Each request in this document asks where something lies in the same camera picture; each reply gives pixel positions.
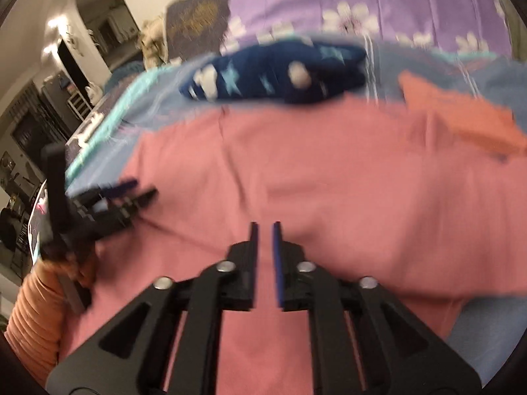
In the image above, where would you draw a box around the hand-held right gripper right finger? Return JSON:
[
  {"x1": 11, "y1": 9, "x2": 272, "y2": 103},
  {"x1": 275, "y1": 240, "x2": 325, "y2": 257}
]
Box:
[{"x1": 272, "y1": 222, "x2": 482, "y2": 395}]

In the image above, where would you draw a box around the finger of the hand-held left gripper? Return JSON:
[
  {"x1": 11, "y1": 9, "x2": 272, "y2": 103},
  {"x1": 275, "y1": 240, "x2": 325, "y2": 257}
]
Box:
[
  {"x1": 117, "y1": 188, "x2": 159, "y2": 217},
  {"x1": 98, "y1": 178, "x2": 139, "y2": 200}
]

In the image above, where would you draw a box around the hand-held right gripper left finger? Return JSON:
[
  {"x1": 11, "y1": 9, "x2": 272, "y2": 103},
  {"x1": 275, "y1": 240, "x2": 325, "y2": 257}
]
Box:
[{"x1": 45, "y1": 222, "x2": 261, "y2": 395}]

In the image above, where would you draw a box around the pink garment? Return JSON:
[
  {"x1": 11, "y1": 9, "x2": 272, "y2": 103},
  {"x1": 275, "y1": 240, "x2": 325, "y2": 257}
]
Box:
[{"x1": 58, "y1": 103, "x2": 527, "y2": 395}]

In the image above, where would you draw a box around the person's left forearm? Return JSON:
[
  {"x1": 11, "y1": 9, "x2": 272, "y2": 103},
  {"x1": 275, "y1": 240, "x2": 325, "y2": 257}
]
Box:
[{"x1": 3, "y1": 261, "x2": 70, "y2": 379}]

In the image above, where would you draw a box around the person's left hand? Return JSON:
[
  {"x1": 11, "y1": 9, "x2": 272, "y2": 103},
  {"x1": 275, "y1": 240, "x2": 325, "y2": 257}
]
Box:
[{"x1": 66, "y1": 241, "x2": 98, "y2": 289}]

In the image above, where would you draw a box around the dark shelving unit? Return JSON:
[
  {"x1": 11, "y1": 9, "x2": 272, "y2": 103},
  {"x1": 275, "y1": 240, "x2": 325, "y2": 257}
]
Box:
[{"x1": 9, "y1": 84, "x2": 69, "y2": 149}]

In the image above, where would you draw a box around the blue striped bedsheet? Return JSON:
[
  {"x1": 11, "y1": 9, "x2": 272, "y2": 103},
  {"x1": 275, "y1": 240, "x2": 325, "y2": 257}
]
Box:
[{"x1": 65, "y1": 33, "x2": 527, "y2": 365}]

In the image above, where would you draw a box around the beige fuzzy object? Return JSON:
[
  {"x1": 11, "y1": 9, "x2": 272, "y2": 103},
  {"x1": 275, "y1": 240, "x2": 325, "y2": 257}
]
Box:
[{"x1": 138, "y1": 18, "x2": 167, "y2": 68}]

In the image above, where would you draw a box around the navy star plush toy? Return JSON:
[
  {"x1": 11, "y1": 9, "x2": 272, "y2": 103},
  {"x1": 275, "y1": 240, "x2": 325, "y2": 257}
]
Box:
[{"x1": 178, "y1": 41, "x2": 370, "y2": 105}]

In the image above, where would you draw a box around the dark patterned cloth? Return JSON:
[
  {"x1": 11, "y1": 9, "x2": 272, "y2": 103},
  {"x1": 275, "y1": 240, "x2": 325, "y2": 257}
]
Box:
[{"x1": 165, "y1": 0, "x2": 231, "y2": 62}]

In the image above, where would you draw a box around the salmon orange garment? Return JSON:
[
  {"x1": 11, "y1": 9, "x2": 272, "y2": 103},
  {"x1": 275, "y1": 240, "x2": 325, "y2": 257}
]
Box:
[{"x1": 397, "y1": 70, "x2": 527, "y2": 158}]

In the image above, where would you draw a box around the purple floral pillow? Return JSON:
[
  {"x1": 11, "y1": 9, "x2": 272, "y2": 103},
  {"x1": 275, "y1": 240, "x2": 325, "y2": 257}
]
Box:
[{"x1": 224, "y1": 0, "x2": 514, "y2": 62}]

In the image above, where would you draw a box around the black wall screen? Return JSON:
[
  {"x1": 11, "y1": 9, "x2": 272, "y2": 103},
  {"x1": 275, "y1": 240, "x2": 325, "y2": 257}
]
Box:
[{"x1": 57, "y1": 40, "x2": 85, "y2": 88}]

